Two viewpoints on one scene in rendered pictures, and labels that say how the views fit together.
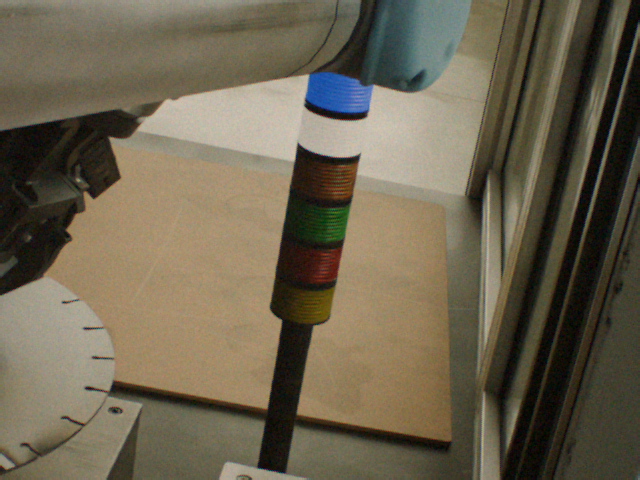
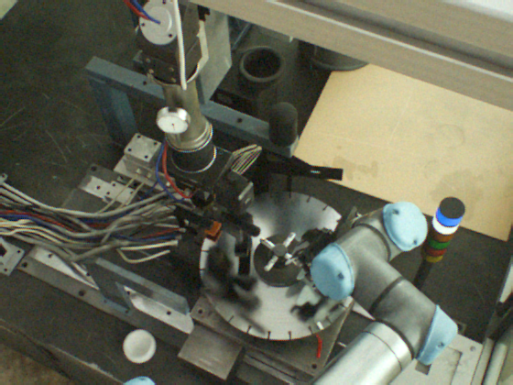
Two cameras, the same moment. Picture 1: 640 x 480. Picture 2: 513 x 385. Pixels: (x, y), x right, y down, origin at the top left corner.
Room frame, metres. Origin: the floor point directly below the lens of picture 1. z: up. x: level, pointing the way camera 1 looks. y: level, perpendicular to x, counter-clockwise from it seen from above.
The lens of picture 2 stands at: (0.19, 0.06, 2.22)
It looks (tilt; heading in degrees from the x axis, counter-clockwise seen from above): 60 degrees down; 27
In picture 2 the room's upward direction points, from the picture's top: 5 degrees counter-clockwise
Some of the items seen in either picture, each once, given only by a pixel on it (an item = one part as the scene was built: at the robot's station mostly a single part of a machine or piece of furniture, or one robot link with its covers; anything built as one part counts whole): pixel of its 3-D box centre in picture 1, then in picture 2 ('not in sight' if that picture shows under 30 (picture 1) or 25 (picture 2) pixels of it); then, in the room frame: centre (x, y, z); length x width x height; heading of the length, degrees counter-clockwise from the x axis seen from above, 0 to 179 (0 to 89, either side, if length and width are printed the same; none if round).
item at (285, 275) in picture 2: not in sight; (279, 258); (0.71, 0.28, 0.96); 0.11 x 0.11 x 0.03
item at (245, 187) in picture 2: not in sight; (235, 204); (0.69, 0.36, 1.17); 0.06 x 0.05 x 0.20; 78
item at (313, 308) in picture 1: (303, 292); (432, 249); (0.84, 0.00, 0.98); 0.05 x 0.04 x 0.03; 177
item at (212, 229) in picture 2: not in sight; (197, 225); (0.72, 0.48, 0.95); 0.10 x 0.03 x 0.07; 87
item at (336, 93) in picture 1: (340, 82); (450, 212); (0.84, 0.00, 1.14); 0.05 x 0.04 x 0.03; 177
